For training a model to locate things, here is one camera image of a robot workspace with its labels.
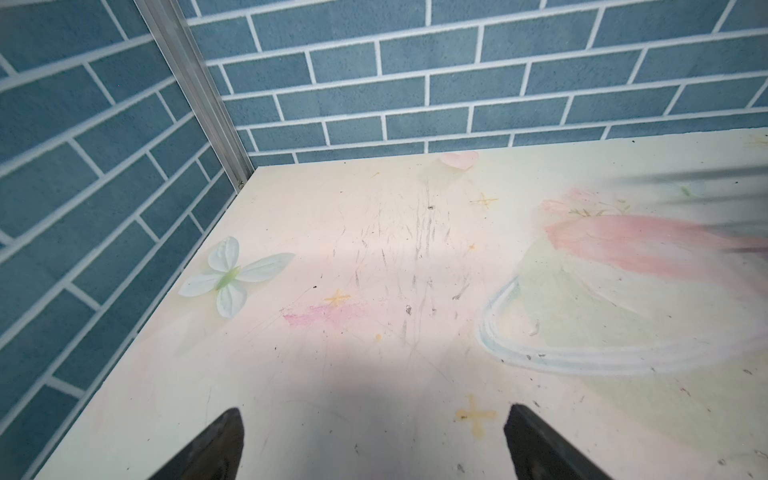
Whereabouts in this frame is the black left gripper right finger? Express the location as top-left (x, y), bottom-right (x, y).
top-left (503, 404), bottom-right (611, 480)

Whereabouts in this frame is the aluminium corner post left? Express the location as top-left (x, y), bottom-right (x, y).
top-left (135, 0), bottom-right (254, 191)

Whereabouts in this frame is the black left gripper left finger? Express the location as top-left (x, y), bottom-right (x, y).
top-left (150, 408), bottom-right (245, 480)

